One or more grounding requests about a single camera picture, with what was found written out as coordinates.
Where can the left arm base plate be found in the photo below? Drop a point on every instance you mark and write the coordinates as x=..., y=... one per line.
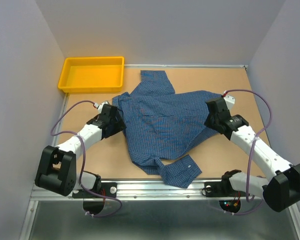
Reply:
x=108, y=189

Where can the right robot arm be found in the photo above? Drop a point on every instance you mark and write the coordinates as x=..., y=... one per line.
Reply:
x=280, y=186

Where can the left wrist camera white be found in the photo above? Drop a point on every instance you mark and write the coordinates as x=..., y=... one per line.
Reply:
x=100, y=106

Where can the blue plaid long sleeve shirt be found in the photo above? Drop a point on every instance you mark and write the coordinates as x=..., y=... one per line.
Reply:
x=162, y=126

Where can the yellow plastic bin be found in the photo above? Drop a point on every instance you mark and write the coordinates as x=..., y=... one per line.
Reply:
x=87, y=75

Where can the aluminium mounting rail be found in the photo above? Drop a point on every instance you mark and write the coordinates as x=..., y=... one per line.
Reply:
x=137, y=190

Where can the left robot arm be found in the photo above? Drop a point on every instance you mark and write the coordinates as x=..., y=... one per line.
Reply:
x=57, y=170

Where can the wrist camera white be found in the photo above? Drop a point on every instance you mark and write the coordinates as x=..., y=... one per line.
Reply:
x=229, y=100
x=100, y=106

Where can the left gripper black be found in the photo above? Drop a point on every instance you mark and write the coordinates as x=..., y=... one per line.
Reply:
x=119, y=125

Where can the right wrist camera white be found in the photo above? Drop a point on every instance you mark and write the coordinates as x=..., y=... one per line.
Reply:
x=229, y=100

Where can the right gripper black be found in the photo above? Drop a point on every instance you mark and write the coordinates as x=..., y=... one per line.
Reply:
x=208, y=122

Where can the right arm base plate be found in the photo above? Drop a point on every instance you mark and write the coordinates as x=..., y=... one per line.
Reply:
x=219, y=189

